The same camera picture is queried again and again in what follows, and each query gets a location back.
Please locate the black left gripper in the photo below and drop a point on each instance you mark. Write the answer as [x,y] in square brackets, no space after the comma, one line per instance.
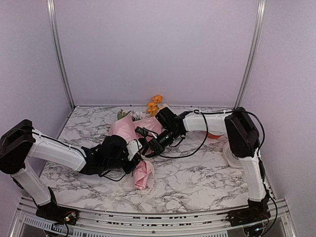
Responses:
[128,169]

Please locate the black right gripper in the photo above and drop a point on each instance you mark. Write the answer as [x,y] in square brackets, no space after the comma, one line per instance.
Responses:
[155,147]

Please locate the pink wrapping paper sheet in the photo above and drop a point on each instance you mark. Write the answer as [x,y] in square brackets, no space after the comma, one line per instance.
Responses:
[125,128]

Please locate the cream ribbon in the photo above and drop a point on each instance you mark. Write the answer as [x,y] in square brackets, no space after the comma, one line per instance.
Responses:
[145,190]

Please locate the orange flower stem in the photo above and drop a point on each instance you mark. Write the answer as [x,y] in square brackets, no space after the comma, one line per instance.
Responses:
[152,106]

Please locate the peach flower long green stem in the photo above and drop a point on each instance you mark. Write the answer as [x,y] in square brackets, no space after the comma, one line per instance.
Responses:
[164,106]

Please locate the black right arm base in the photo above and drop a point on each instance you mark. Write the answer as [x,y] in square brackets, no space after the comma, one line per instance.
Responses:
[255,212]

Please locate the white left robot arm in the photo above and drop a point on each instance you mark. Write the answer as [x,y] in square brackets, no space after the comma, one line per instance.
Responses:
[23,144]

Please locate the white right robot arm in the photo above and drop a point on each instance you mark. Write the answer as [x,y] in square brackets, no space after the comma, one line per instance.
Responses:
[242,134]

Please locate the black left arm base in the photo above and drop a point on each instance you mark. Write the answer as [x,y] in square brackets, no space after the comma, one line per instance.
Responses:
[52,211]

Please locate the orange bowl white inside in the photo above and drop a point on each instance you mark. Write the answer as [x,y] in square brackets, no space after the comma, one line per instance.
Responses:
[214,136]

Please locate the grey swirl ceramic plate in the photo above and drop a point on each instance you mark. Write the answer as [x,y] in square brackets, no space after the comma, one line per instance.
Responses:
[230,158]

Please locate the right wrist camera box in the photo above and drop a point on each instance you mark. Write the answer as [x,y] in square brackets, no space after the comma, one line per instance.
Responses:
[165,117]

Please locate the aluminium frame right post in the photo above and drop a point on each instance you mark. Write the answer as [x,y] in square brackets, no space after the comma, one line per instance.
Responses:
[259,22]

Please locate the aluminium frame post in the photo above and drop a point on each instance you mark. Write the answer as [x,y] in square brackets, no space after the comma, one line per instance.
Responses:
[58,51]
[259,22]

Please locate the aluminium front rail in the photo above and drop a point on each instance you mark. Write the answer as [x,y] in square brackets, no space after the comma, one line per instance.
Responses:
[94,223]

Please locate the aluminium frame left post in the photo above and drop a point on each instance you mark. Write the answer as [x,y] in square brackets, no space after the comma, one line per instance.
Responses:
[58,51]

